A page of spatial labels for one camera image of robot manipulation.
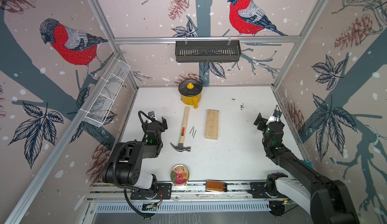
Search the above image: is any wooden handled claw hammer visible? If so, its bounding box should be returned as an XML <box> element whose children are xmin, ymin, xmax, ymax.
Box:
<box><xmin>170</xmin><ymin>107</ymin><xmax>191</xmax><ymax>152</ymax></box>

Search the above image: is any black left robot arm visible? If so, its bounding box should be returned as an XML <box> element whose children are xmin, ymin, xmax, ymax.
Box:
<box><xmin>101</xmin><ymin>111</ymin><xmax>172</xmax><ymax>219</ymax></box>

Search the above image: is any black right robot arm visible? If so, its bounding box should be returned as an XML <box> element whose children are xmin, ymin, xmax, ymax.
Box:
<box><xmin>254</xmin><ymin>114</ymin><xmax>359</xmax><ymax>224</ymax></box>

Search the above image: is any yellow pot with glass lid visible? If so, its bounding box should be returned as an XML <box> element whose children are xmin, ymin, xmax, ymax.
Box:
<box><xmin>178</xmin><ymin>80</ymin><xmax>203</xmax><ymax>109</ymax></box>

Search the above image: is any wooden block with nails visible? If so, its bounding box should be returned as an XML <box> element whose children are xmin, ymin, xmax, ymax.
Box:
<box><xmin>205</xmin><ymin>110</ymin><xmax>219</xmax><ymax>140</ymax></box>

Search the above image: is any round decorated tin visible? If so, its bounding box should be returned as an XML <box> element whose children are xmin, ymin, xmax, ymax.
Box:
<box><xmin>170</xmin><ymin>164</ymin><xmax>189</xmax><ymax>186</ymax></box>

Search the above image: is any small brown box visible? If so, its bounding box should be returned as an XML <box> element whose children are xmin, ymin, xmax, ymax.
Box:
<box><xmin>206</xmin><ymin>180</ymin><xmax>227</xmax><ymax>192</ymax></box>

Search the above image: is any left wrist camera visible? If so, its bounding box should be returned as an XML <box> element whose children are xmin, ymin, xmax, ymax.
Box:
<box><xmin>148</xmin><ymin>111</ymin><xmax>156</xmax><ymax>119</ymax></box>

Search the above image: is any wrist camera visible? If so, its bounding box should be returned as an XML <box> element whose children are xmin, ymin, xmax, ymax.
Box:
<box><xmin>148</xmin><ymin>111</ymin><xmax>156</xmax><ymax>119</ymax></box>
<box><xmin>267</xmin><ymin>109</ymin><xmax>282</xmax><ymax>125</ymax></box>

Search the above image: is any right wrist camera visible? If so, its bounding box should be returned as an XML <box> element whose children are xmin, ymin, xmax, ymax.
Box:
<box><xmin>267</xmin><ymin>109</ymin><xmax>282</xmax><ymax>125</ymax></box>

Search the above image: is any white wire mesh shelf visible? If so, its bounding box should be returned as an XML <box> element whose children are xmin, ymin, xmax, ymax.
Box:
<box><xmin>83</xmin><ymin>59</ymin><xmax>131</xmax><ymax>127</ymax></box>

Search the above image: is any black hanging wall basket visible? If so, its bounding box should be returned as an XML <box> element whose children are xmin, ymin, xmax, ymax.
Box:
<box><xmin>175</xmin><ymin>41</ymin><xmax>241</xmax><ymax>63</ymax></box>

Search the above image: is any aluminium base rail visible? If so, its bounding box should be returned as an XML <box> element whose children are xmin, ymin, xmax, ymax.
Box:
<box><xmin>86</xmin><ymin>180</ymin><xmax>290</xmax><ymax>202</ymax></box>

